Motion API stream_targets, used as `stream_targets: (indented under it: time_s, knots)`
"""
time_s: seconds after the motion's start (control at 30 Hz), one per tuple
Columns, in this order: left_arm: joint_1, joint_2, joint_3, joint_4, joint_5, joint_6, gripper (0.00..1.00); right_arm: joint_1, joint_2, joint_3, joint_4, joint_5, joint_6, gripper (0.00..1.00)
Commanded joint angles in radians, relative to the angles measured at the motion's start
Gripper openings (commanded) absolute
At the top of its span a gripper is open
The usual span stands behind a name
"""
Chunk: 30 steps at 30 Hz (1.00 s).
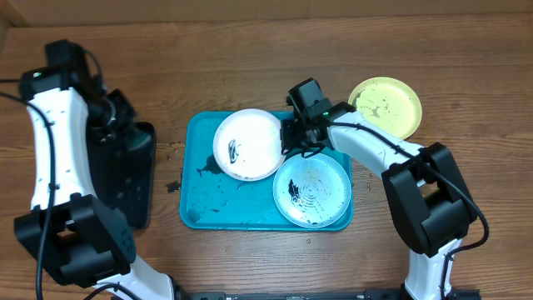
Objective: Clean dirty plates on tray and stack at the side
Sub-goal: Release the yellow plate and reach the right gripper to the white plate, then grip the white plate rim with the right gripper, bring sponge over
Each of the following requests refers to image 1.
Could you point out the yellow-rimmed plate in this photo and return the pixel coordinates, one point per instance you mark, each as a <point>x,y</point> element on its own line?
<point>389,104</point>

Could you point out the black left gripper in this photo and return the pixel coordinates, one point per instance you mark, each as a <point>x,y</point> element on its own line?
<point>127,124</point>

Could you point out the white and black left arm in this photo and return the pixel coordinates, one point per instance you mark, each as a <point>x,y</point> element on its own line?
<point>74,237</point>

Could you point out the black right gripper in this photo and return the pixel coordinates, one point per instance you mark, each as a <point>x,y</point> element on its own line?
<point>291,142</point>

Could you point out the light blue-rimmed plate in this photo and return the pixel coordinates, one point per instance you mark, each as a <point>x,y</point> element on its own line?
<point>312,193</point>

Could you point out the white plate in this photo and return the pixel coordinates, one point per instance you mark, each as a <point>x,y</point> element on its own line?
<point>247,145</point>

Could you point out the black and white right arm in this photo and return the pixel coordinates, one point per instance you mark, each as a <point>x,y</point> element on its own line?
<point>430,204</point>

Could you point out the black water tray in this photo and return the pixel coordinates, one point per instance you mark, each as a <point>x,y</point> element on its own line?
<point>122,167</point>

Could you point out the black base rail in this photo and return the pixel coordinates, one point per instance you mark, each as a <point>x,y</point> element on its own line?
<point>369,294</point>

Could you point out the teal plastic serving tray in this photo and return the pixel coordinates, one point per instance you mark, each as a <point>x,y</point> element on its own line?
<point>210,199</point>

